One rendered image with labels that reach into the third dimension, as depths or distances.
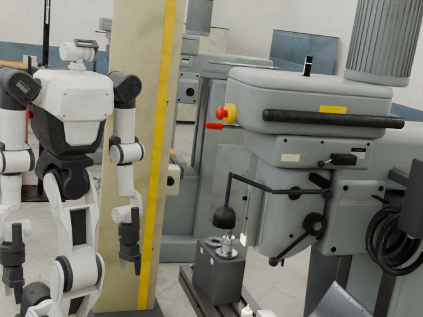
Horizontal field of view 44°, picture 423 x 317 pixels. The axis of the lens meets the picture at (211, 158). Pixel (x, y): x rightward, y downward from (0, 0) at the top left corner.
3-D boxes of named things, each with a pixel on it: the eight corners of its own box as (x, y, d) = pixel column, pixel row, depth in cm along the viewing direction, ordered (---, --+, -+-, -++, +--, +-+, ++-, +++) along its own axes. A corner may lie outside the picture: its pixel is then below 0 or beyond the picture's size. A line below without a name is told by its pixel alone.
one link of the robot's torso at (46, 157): (31, 182, 217) (33, 141, 212) (60, 178, 225) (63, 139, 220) (59, 204, 196) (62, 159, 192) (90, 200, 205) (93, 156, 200)
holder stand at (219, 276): (213, 305, 205) (219, 260, 200) (191, 279, 224) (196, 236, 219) (240, 302, 210) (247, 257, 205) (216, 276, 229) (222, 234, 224)
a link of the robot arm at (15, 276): (-5, 281, 193) (-6, 250, 192) (21, 276, 199) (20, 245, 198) (5, 290, 183) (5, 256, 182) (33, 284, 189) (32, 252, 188)
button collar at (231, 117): (228, 126, 150) (231, 105, 148) (221, 121, 155) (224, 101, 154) (235, 126, 151) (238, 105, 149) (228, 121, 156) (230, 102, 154)
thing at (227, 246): (219, 249, 209) (221, 236, 207) (230, 249, 210) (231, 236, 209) (223, 255, 205) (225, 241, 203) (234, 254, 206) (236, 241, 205)
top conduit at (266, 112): (265, 122, 138) (268, 109, 137) (259, 119, 142) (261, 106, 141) (403, 130, 153) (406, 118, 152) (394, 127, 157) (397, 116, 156)
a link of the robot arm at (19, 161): (-6, 202, 188) (-6, 149, 186) (22, 199, 195) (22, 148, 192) (5, 207, 180) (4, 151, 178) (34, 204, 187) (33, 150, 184)
